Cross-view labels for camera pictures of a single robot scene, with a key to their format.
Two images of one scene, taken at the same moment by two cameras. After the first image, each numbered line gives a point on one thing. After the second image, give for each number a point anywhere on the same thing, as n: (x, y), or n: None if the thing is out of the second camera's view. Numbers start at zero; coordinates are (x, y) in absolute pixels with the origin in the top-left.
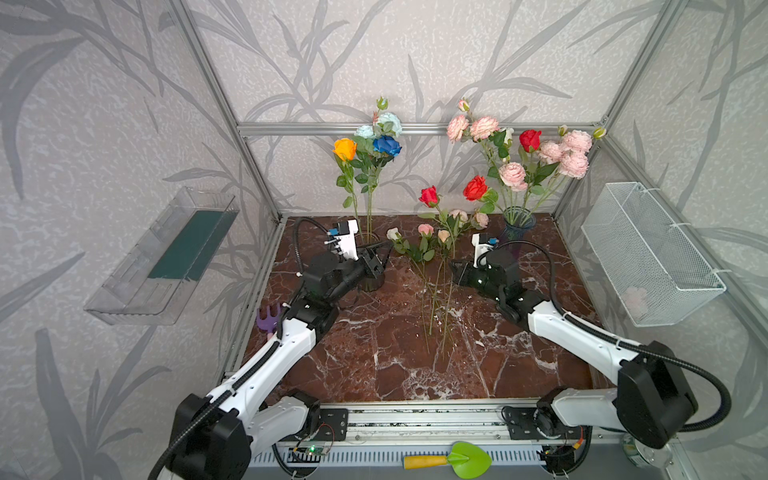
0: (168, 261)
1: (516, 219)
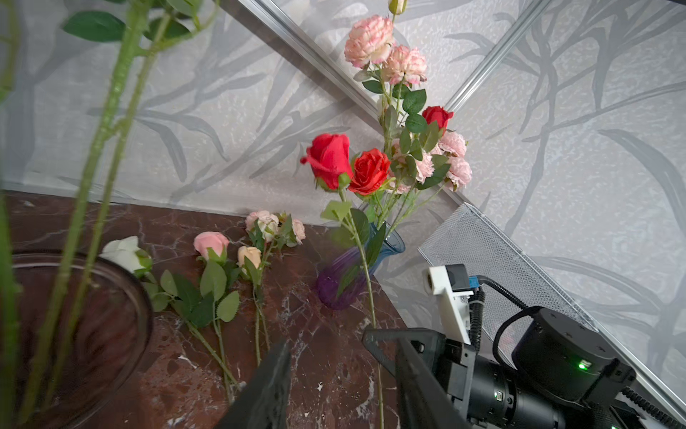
0: None
1: (344, 279)
